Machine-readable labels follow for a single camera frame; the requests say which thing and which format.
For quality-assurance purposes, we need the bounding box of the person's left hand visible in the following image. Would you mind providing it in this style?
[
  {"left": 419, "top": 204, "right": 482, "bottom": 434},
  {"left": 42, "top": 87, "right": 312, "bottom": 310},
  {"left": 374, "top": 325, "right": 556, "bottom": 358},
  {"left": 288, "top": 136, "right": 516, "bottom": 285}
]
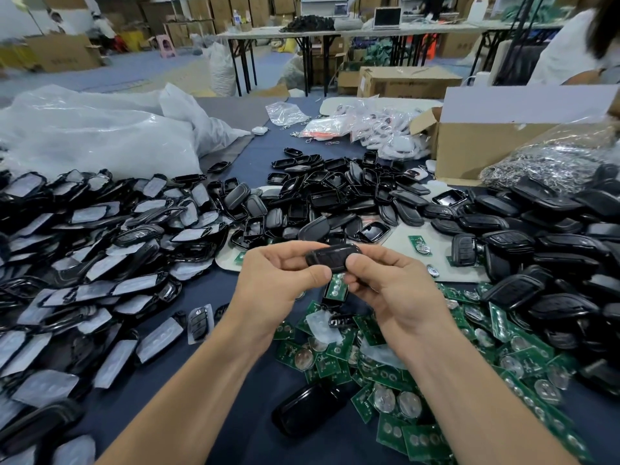
[{"left": 231, "top": 240, "right": 335, "bottom": 340}]

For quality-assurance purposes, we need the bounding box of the person's right hand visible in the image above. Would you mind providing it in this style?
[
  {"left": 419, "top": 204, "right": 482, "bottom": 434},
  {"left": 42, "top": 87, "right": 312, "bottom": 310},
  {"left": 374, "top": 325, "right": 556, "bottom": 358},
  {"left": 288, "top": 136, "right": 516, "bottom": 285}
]
[{"left": 344, "top": 245, "right": 457, "bottom": 357}]

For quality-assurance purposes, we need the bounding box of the pile of black shell halves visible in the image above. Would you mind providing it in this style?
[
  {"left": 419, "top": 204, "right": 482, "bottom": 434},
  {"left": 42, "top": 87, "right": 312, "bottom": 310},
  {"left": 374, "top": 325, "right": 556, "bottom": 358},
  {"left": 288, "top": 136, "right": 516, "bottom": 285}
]
[{"left": 225, "top": 147, "right": 476, "bottom": 250}]

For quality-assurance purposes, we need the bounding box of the lone glossy black shell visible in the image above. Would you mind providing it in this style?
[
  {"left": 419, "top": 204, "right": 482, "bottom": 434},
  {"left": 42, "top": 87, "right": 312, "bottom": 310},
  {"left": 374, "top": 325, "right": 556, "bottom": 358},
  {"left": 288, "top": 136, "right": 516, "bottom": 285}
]
[{"left": 271, "top": 382, "right": 342, "bottom": 440}]

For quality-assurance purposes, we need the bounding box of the pile of green circuit boards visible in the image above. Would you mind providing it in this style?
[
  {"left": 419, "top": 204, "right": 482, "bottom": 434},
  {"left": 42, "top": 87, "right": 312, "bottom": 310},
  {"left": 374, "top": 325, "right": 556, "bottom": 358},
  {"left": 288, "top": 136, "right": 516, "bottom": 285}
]
[{"left": 232, "top": 232, "right": 597, "bottom": 465}]

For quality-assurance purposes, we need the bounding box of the pile of assembled black fobs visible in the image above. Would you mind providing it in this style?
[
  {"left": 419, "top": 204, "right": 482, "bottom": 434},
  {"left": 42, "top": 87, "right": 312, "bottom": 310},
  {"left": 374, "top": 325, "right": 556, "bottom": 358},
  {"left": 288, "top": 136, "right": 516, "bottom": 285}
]
[{"left": 450, "top": 164, "right": 620, "bottom": 398}]

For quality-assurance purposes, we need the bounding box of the pile of shells with pads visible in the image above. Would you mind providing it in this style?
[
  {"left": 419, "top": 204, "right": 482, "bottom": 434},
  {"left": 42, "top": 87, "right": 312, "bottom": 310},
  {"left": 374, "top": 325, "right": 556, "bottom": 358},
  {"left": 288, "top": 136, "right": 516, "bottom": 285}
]
[{"left": 0, "top": 167, "right": 242, "bottom": 465}]

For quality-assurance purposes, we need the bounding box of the person's left forearm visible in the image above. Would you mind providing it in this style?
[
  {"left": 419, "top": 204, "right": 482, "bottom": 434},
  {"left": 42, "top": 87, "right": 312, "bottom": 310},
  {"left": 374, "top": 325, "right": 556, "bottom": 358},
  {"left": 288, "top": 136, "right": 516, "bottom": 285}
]
[{"left": 97, "top": 324, "right": 277, "bottom": 465}]

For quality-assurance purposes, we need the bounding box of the person's right forearm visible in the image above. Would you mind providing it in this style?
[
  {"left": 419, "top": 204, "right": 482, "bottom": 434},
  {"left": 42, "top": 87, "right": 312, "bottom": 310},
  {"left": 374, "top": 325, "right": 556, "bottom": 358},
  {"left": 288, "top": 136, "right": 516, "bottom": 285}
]
[{"left": 407, "top": 329, "right": 577, "bottom": 465}]

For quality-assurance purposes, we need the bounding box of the clear plastic film piece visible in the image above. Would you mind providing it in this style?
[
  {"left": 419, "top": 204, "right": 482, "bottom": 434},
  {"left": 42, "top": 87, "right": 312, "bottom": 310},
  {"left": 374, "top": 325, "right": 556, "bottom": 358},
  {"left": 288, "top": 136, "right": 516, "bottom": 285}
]
[{"left": 305, "top": 309, "right": 345, "bottom": 347}]

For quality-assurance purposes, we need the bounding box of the heap of clear parts bags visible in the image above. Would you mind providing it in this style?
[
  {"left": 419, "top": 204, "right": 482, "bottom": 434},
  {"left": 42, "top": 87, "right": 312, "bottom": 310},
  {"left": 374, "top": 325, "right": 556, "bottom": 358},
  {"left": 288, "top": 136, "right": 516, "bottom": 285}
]
[{"left": 349, "top": 101, "right": 432, "bottom": 161}]

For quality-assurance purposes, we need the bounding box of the clear bag with red label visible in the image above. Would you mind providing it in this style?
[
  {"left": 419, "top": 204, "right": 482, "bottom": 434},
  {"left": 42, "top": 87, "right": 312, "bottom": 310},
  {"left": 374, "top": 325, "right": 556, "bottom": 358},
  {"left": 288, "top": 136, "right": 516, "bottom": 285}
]
[{"left": 295, "top": 113, "right": 355, "bottom": 140}]

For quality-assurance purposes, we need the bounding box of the small crumpled clear plastic bag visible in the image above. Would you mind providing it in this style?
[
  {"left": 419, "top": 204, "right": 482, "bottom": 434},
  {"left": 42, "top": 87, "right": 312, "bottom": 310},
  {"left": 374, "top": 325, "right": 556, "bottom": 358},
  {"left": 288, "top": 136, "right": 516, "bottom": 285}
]
[{"left": 265, "top": 101, "right": 313, "bottom": 129}]

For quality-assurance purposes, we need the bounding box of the large open cardboard box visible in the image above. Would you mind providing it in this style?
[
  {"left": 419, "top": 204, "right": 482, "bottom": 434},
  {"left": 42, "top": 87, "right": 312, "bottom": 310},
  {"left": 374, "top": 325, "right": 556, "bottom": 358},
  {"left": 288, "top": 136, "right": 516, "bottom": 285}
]
[{"left": 409, "top": 85, "right": 620, "bottom": 185}]

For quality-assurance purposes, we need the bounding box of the clear bag of metal parts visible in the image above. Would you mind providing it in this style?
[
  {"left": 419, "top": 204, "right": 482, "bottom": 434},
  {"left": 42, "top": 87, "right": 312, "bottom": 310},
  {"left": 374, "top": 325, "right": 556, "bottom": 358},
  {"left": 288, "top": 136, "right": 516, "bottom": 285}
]
[{"left": 479, "top": 121, "right": 620, "bottom": 196}]

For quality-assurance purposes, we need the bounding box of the brown cardboard box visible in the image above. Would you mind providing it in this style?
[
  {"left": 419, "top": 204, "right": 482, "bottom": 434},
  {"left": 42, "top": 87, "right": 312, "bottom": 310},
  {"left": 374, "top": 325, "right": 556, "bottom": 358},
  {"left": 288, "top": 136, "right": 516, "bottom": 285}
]
[{"left": 356, "top": 65, "right": 464, "bottom": 99}]

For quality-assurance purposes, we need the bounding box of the white sack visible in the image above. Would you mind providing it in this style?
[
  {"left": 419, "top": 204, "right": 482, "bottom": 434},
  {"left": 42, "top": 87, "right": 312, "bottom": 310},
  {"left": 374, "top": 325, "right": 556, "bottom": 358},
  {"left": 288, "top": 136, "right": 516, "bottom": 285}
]
[{"left": 203, "top": 41, "right": 238, "bottom": 98}]

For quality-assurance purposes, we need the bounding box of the large white plastic bag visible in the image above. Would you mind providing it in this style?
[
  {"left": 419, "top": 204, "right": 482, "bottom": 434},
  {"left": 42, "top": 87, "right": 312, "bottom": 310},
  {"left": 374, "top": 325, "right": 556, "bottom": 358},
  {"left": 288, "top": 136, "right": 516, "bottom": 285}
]
[{"left": 0, "top": 82, "right": 251, "bottom": 180}]

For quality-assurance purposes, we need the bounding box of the heap of black parts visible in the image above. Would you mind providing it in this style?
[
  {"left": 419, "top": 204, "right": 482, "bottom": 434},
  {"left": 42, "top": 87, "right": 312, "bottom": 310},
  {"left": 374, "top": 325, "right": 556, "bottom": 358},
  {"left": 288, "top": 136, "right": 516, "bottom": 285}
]
[{"left": 281, "top": 14, "right": 337, "bottom": 34}]

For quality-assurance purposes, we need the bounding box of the long white table top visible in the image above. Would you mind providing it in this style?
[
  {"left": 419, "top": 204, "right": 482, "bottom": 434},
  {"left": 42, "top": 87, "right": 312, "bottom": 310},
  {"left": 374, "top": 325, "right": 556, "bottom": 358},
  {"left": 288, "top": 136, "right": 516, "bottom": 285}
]
[{"left": 218, "top": 24, "right": 568, "bottom": 41}]

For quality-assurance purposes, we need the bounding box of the open laptop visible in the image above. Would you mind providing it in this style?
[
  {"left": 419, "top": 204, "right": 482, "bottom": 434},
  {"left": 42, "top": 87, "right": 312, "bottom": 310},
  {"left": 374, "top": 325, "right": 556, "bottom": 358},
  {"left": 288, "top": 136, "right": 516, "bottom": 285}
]
[{"left": 373, "top": 5, "right": 404, "bottom": 30}]

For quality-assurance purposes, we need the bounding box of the tan cardboard box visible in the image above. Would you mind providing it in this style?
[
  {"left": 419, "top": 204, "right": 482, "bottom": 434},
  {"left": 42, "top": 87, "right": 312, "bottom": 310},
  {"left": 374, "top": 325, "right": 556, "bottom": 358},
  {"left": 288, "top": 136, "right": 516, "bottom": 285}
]
[{"left": 24, "top": 34, "right": 103, "bottom": 74}]

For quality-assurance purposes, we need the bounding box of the black metal table frame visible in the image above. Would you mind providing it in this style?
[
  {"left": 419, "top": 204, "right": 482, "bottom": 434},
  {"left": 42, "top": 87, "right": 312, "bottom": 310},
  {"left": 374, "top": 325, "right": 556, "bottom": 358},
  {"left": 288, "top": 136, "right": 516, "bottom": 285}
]
[{"left": 223, "top": 32, "right": 340, "bottom": 96}]

